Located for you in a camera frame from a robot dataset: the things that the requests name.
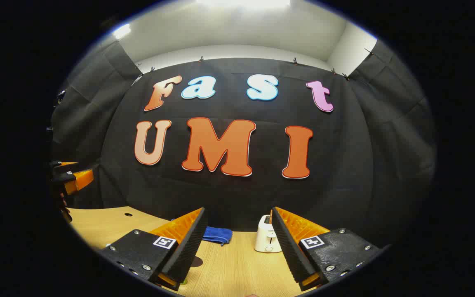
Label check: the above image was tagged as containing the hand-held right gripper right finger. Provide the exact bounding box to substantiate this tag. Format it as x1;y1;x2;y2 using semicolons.
271;206;392;292

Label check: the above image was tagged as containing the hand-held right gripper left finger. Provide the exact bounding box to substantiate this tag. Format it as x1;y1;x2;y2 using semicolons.
96;207;208;292

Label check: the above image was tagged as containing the white toaster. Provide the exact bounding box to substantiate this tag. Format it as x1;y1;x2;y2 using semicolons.
254;214;282;253

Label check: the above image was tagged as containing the blue towel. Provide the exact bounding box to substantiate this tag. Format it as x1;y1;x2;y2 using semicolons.
171;218;233;247

